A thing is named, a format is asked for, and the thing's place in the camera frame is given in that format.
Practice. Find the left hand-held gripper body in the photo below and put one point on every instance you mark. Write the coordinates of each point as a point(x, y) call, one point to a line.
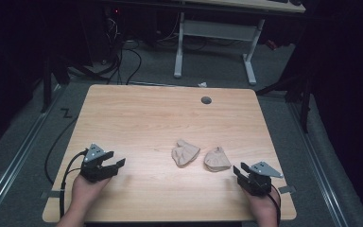
point(99, 171)

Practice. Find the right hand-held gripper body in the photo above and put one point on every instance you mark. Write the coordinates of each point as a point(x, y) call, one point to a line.
point(258, 179)

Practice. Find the beige sock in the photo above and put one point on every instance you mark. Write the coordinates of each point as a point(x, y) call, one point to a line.
point(184, 153)
point(217, 160)

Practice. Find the person's left hand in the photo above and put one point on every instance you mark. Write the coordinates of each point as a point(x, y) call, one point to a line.
point(86, 194)

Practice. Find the person's right hand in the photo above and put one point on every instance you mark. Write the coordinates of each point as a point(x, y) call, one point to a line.
point(263, 208)

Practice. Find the grey tape strip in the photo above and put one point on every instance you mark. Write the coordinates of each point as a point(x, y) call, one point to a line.
point(51, 194)
point(287, 189)

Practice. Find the black stand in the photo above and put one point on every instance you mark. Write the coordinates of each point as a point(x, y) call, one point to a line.
point(48, 85)
point(302, 94)

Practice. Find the white crumpled paper scrap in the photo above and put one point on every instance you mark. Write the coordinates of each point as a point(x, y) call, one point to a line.
point(202, 84)

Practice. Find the red object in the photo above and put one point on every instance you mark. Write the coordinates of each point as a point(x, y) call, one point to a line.
point(271, 44)

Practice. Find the metal floor rail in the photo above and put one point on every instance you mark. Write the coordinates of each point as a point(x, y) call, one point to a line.
point(15, 160)
point(318, 170)

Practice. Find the white frame desk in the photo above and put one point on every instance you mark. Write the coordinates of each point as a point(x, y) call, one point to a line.
point(217, 30)

